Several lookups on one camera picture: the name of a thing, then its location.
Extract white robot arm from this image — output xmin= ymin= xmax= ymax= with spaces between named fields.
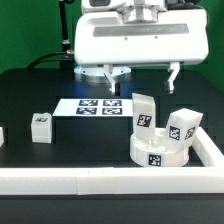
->
xmin=74 ymin=0 xmax=209 ymax=92

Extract white round stool seat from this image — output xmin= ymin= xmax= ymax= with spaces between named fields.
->
xmin=130 ymin=128 xmax=189 ymax=167

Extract white sheet with markers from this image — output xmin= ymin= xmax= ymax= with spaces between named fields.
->
xmin=53 ymin=99 xmax=133 ymax=117

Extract black cable with connector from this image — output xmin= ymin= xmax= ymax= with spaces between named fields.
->
xmin=26 ymin=0 xmax=81 ymax=70

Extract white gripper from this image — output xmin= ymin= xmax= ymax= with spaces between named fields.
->
xmin=75 ymin=9 xmax=209 ymax=94

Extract white part at left edge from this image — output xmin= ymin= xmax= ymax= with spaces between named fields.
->
xmin=0 ymin=127 xmax=4 ymax=148

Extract white front fence bar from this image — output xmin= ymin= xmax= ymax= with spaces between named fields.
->
xmin=0 ymin=167 xmax=224 ymax=195

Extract white right fence bar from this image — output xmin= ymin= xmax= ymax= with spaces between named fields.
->
xmin=192 ymin=127 xmax=224 ymax=168

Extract white fence bar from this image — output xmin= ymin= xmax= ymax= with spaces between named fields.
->
xmin=0 ymin=167 xmax=224 ymax=195
xmin=192 ymin=127 xmax=224 ymax=168

